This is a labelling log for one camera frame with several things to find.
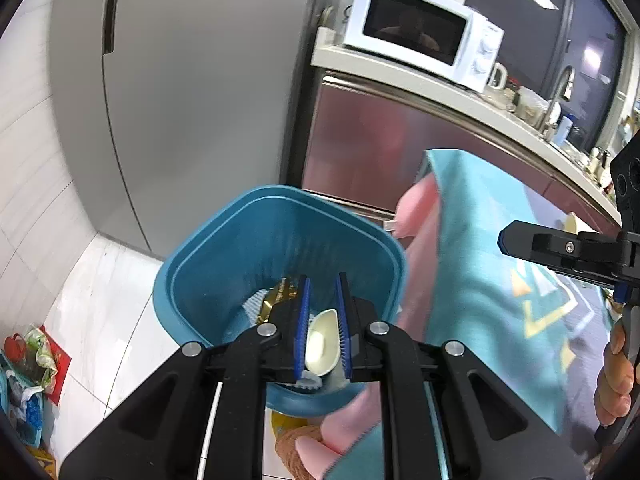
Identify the blue trash bin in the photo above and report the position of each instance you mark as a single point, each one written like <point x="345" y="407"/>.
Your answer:
<point x="217" y="283"/>

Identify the blue white bottle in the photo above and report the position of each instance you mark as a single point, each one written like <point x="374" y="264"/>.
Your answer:
<point x="563" y="130"/>

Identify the floor clutter bags basket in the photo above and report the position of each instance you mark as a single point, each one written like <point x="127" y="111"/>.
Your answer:
<point x="33" y="372"/>

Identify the clear plastic container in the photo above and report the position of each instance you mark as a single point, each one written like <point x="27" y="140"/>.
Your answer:
<point x="530" y="107"/>

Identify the white microwave oven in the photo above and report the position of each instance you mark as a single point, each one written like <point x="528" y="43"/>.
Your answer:
<point x="441" y="37"/>

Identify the glass kettle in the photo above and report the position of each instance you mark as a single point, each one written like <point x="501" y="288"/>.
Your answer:
<point x="496" y="83"/>

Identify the right hand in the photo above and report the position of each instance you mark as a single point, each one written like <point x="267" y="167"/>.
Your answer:
<point x="615" y="381"/>

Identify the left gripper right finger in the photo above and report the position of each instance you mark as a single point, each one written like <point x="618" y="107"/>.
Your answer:
<point x="444" y="413"/>

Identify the dotted paper cup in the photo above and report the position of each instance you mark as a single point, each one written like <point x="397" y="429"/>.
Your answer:
<point x="323" y="370"/>

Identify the patterned teal tablecloth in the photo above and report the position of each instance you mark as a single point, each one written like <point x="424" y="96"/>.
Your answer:
<point x="542" y="333"/>

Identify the steel sink faucet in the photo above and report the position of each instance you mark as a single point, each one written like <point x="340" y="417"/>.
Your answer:
<point x="562" y="91"/>

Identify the grey refrigerator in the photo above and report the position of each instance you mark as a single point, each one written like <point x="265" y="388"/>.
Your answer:
<point x="168" y="109"/>

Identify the dark window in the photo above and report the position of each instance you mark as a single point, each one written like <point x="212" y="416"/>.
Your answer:
<point x="542" y="37"/>

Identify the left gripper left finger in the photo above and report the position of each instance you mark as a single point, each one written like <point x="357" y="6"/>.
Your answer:
<point x="202" y="413"/>

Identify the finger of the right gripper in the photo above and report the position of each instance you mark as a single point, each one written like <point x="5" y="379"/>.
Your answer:
<point x="588" y="256"/>

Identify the gold snack wrapper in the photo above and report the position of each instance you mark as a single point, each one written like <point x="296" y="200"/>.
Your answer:
<point x="279" y="302"/>

